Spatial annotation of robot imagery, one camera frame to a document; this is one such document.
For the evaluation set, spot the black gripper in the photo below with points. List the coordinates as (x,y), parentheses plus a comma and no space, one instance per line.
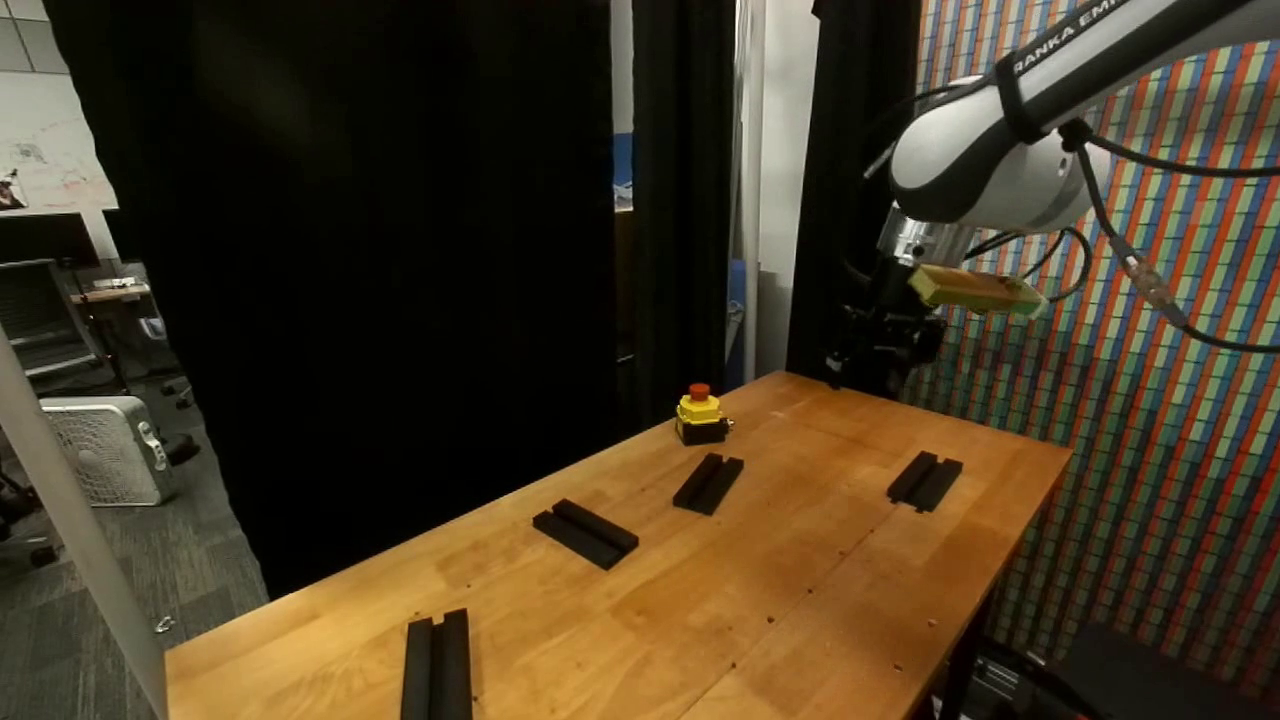
(883,333)

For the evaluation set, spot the short black rail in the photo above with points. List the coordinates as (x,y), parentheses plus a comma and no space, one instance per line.
(925,482)
(710,486)
(587,535)

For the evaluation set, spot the long black rail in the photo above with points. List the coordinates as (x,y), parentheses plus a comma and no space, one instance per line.
(437,667)

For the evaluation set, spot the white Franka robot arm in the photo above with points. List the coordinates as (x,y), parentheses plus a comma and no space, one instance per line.
(987,145)

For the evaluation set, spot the yellow red emergency stop button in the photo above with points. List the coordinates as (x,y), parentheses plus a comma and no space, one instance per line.
(701,417)

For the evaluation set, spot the narrow black curtain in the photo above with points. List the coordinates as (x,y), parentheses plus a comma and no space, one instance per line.
(680,202)

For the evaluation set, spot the colourful patterned backdrop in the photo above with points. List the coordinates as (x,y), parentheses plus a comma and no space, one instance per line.
(1174,467)

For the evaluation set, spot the black box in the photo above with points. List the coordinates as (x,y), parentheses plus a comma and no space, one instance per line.
(1163,682)

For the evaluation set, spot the white box appliance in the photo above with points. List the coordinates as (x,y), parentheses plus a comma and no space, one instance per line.
(106,448)

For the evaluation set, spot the grey slanted board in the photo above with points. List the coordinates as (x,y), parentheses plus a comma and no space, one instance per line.
(81,561)

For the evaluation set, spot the white frame post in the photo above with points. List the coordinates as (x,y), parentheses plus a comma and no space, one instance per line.
(773,162)

